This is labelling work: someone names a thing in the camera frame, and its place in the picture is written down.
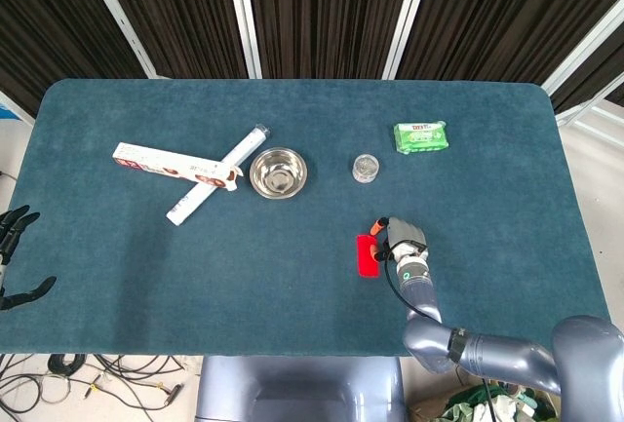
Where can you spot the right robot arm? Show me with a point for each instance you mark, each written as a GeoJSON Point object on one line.
{"type": "Point", "coordinates": [487, 339]}

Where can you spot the grey robot torso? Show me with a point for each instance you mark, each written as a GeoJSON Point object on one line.
{"type": "Point", "coordinates": [300, 388]}

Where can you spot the green cloth pile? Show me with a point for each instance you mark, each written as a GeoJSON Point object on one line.
{"type": "Point", "coordinates": [475, 405]}

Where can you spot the long white printed box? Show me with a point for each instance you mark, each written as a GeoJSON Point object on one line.
{"type": "Point", "coordinates": [170, 165]}

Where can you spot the black pleated curtain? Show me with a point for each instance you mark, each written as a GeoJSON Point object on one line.
{"type": "Point", "coordinates": [322, 12]}

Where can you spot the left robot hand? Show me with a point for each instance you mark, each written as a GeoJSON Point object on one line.
{"type": "Point", "coordinates": [12, 237]}

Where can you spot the stainless steel bowl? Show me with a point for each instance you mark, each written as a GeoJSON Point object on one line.
{"type": "Point", "coordinates": [278, 172]}

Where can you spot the red plastic piece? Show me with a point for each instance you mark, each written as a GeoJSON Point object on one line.
{"type": "Point", "coordinates": [366, 257]}

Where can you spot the green wet wipes pack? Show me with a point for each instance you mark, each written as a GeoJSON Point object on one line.
{"type": "Point", "coordinates": [421, 136]}

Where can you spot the teal table cloth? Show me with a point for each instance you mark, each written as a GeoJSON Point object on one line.
{"type": "Point", "coordinates": [312, 271]}

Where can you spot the small clear round jar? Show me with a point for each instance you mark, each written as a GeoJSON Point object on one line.
{"type": "Point", "coordinates": [365, 168]}

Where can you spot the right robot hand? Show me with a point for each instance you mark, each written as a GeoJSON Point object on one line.
{"type": "Point", "coordinates": [403, 235]}

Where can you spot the white plastic wrap roll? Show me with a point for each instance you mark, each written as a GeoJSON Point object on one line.
{"type": "Point", "coordinates": [241, 148]}

